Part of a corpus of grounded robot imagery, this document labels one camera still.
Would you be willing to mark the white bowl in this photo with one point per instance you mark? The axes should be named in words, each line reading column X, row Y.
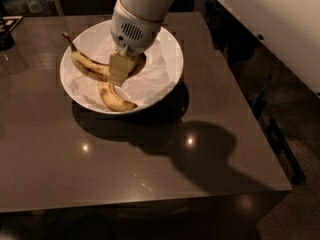
column 166, row 57

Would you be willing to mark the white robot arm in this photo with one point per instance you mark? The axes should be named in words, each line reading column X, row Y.
column 290, row 29

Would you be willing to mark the white paper liner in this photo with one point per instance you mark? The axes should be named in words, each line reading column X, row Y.
column 153, row 80

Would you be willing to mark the black tripod stand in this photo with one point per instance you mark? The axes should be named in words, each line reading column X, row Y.
column 273, row 132

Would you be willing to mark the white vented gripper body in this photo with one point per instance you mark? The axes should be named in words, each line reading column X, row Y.
column 136, row 30

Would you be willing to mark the spotted yellow banana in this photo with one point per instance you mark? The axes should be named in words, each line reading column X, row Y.
column 112, row 100
column 96, row 70

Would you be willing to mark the black object at left edge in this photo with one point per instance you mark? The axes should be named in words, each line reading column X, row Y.
column 7, row 24

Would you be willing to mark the shelf with bottles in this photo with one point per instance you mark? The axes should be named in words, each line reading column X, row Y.
column 31, row 7

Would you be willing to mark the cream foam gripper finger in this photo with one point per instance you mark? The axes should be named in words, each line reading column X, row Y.
column 119, row 68

